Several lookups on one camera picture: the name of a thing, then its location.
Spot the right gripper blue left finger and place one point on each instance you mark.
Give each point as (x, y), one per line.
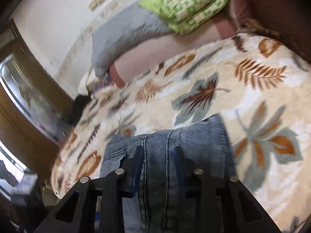
(76, 211)

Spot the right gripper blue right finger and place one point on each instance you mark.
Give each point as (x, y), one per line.
(221, 205)

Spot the blue denim jeans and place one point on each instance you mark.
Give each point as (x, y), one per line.
(156, 207)

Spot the wooden glass panel door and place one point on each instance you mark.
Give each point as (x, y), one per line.
(34, 112)

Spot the black cloth at sofa edge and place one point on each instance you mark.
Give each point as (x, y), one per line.
(79, 105)

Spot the leaf pattern beige blanket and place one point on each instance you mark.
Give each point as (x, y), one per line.
(259, 87)

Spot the cream cushion behind pillow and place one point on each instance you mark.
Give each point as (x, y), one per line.
(89, 84)

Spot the grey quilted pillow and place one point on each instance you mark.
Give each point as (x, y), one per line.
(124, 31)

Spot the green patterned folded quilt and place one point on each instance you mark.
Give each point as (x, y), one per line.
(184, 16)

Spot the brown sofa with pink cover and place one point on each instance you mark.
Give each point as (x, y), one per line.
(286, 20)

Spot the beige wall switch plate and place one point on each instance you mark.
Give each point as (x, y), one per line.
(95, 3)

